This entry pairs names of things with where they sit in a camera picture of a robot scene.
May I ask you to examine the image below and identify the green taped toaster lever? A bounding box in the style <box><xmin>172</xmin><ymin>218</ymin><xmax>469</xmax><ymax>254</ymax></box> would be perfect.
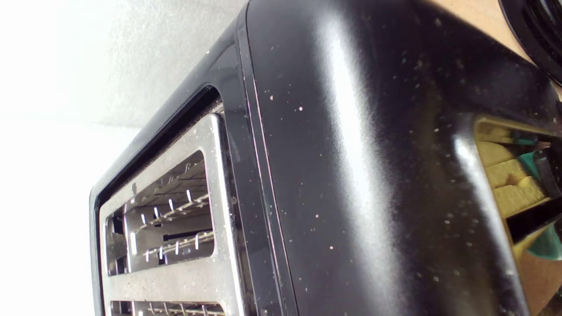
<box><xmin>507</xmin><ymin>140</ymin><xmax>562</xmax><ymax>259</ymax></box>

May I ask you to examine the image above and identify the black two-slot toaster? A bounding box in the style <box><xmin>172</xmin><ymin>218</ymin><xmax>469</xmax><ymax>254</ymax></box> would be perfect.
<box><xmin>89</xmin><ymin>0</ymin><xmax>562</xmax><ymax>316</ymax></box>

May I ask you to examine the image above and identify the black round plate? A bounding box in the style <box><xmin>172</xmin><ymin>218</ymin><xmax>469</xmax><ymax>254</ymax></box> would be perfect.
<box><xmin>498</xmin><ymin>0</ymin><xmax>562</xmax><ymax>86</ymax></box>

